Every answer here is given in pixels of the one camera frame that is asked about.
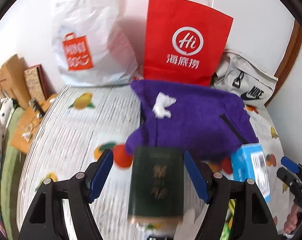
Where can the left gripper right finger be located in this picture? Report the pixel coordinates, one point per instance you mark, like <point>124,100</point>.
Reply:
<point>197,177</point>

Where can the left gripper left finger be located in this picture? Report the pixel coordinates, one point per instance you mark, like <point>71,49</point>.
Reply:
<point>97,174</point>

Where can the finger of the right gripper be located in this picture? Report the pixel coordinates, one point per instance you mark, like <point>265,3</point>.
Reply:
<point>290,165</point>

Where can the dark green tea tin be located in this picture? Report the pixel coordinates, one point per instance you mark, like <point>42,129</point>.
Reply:
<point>157,187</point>

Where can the white tissue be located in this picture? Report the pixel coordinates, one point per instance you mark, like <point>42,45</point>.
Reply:
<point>162,102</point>

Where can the white and mint glove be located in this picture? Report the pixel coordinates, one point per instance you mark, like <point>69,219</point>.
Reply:
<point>189,227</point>

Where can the person's right hand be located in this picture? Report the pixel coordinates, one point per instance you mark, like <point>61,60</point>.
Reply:
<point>292,220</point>

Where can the blue tissue box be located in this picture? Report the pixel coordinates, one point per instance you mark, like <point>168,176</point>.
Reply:
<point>249,162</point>

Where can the purple fleece blanket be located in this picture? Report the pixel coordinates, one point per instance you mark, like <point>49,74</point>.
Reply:
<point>208,122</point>

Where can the fruit pattern tablecloth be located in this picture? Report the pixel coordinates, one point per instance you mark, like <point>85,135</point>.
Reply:
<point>65,142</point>

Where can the grey Nike bag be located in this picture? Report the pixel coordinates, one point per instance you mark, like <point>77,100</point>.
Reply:
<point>239,75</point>

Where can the white Miniso plastic bag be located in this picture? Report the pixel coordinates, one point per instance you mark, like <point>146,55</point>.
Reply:
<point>89,46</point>

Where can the red paper shopping bag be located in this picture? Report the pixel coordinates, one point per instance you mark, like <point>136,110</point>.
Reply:
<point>184,41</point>

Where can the brown wooden door frame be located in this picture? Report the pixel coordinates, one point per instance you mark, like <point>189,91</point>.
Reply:
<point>289,58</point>

